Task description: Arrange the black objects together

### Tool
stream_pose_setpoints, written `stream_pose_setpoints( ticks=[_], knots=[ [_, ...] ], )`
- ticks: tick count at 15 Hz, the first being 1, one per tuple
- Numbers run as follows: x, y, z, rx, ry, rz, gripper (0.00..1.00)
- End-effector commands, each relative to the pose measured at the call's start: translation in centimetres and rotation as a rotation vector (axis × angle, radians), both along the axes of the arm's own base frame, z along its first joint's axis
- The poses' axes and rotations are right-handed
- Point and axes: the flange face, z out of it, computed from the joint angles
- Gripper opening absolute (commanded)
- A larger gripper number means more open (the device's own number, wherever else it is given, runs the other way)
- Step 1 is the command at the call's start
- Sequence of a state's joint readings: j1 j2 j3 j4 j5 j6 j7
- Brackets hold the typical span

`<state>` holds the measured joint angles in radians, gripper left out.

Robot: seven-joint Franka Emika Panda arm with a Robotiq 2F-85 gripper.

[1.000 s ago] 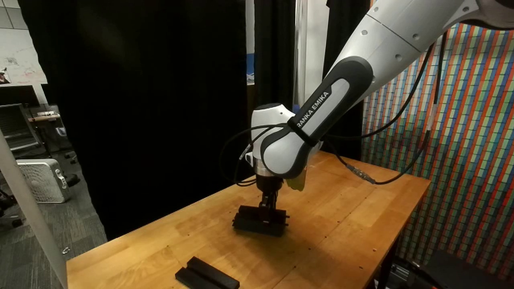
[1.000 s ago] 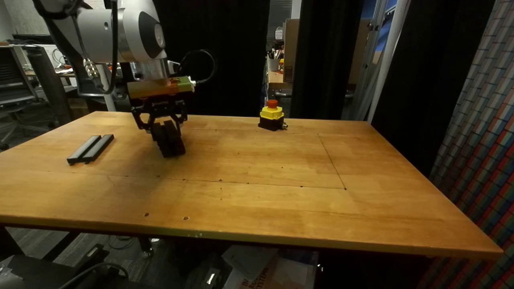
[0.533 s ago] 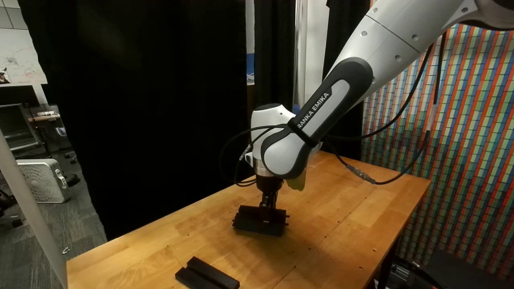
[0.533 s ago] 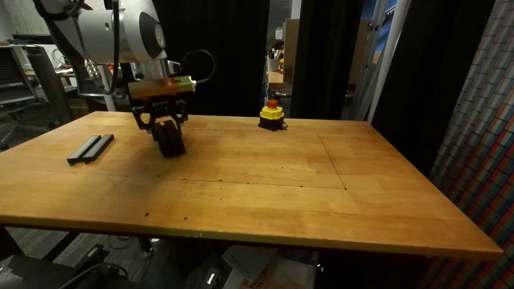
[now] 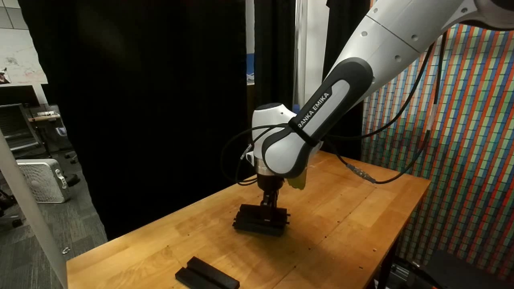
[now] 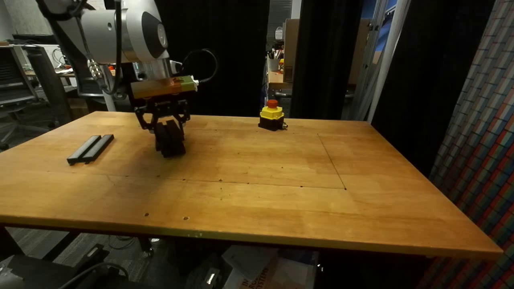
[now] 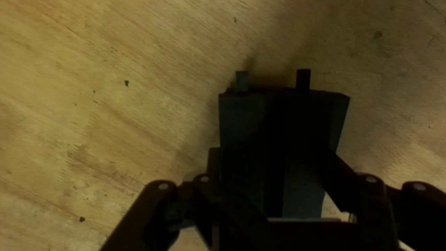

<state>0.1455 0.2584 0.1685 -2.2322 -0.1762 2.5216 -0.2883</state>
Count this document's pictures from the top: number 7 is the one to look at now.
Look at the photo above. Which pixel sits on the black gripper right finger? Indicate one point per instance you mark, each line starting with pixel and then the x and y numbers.
pixel 395 213

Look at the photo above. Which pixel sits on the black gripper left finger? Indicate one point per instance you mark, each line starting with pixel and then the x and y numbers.
pixel 158 213

